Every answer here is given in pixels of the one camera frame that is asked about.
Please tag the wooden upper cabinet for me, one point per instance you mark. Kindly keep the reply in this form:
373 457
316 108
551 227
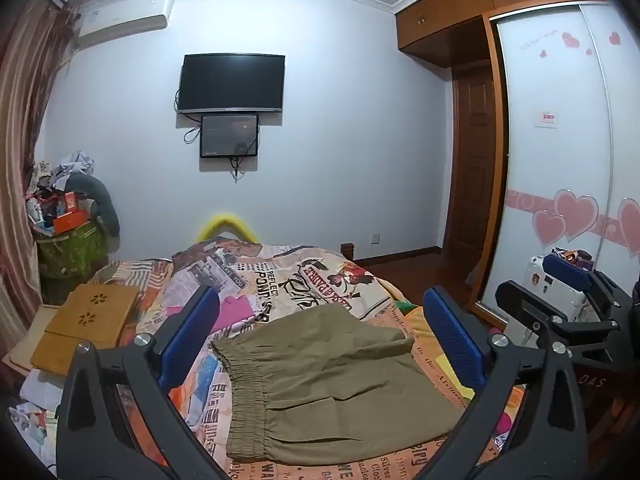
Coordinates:
440 25

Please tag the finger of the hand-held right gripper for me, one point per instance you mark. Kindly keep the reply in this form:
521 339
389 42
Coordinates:
567 270
555 302

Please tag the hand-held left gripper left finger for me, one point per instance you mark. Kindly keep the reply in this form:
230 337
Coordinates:
195 340

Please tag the wooden lap desk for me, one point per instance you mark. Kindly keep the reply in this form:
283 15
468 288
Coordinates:
85 330

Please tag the khaki pants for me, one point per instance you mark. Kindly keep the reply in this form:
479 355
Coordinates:
325 385

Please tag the green patterned basket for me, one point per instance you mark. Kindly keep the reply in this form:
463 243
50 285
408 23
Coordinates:
70 257

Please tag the grey long pillow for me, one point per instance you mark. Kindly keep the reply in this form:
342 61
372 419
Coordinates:
105 205

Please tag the pile of clothes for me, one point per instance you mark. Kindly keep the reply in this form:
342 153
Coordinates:
70 170

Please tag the orange box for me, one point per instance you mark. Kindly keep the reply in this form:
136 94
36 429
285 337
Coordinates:
70 221

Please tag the white air conditioner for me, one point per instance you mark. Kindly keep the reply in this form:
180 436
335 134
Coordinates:
122 20

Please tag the small black monitor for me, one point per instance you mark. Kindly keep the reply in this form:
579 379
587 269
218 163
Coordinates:
229 135

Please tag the wooden bed post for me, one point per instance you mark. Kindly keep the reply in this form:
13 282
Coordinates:
347 251

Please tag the white heart print wardrobe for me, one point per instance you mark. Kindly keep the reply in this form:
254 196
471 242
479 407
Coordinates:
555 160

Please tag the newspaper print blanket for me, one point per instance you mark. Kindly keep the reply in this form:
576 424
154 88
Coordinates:
300 280

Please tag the striped pink curtain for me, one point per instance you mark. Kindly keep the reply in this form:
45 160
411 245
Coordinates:
25 135

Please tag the black wall television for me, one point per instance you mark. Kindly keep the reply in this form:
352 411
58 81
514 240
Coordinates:
231 82

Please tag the white wall socket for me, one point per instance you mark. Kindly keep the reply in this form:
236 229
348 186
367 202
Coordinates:
374 238

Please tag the brown wooden door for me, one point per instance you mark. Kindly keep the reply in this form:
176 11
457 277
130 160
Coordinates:
472 170

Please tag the red white door sticker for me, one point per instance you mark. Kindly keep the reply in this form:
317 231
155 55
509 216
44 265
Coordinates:
546 118

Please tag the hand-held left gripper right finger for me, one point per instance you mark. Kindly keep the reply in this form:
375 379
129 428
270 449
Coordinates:
452 340

